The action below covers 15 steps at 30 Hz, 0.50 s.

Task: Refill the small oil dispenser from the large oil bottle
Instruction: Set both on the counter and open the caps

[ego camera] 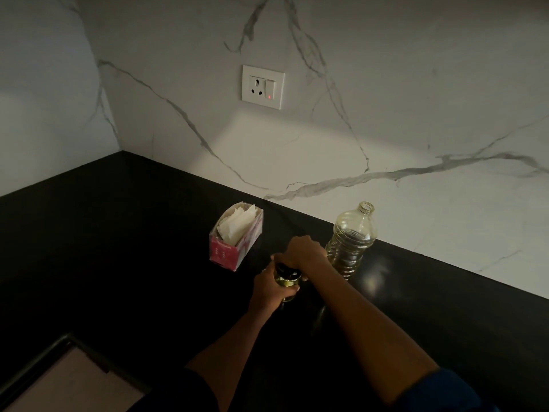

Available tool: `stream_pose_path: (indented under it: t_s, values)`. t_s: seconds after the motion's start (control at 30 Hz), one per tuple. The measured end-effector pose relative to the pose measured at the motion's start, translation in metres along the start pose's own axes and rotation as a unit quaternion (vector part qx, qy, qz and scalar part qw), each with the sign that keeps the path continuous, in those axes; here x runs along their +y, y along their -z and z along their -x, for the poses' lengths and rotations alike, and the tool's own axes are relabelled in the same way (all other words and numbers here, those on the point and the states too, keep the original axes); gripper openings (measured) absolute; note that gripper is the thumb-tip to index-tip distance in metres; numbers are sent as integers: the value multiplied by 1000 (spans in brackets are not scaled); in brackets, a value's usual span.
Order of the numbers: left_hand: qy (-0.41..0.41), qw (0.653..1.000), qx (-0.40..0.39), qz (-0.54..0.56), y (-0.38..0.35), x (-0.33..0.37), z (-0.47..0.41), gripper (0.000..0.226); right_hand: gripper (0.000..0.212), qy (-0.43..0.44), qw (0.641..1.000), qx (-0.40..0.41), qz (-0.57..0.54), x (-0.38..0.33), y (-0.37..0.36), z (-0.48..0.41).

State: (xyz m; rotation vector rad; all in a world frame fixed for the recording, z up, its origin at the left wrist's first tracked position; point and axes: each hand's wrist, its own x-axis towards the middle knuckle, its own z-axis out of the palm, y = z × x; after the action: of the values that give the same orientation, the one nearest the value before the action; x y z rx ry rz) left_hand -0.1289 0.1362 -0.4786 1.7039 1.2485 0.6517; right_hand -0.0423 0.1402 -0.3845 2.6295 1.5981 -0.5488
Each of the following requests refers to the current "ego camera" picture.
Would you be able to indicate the person's right hand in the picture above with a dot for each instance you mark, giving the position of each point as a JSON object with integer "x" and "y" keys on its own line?
{"x": 306, "y": 253}

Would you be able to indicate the person's left hand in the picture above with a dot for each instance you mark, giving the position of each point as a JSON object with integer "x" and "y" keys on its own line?
{"x": 266, "y": 291}

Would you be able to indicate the small glass oil dispenser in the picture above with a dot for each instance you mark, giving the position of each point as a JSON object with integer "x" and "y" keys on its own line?
{"x": 286, "y": 283}

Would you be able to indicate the black small bottle cap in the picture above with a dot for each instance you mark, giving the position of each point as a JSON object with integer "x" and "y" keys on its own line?
{"x": 286, "y": 271}

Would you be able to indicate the large clear plastic oil bottle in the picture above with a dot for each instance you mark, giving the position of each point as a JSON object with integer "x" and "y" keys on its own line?
{"x": 354, "y": 235}

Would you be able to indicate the person's left forearm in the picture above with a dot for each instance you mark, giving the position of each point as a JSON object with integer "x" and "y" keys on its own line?
{"x": 231, "y": 360}

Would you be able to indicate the person's right forearm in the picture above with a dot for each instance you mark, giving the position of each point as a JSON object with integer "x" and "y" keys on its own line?
{"x": 369, "y": 334}

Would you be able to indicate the black countertop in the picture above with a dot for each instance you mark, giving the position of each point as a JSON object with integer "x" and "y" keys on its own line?
{"x": 107, "y": 253}

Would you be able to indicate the pink tissue box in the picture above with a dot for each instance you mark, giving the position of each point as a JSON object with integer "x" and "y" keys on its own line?
{"x": 227, "y": 255}

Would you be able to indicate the white tissues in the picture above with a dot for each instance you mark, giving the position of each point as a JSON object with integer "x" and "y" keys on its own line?
{"x": 236, "y": 225}

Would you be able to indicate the blue right shirt sleeve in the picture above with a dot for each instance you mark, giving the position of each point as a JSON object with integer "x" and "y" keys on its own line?
{"x": 446, "y": 392}

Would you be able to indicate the white wall socket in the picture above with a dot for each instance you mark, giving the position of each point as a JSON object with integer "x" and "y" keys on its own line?
{"x": 262, "y": 87}

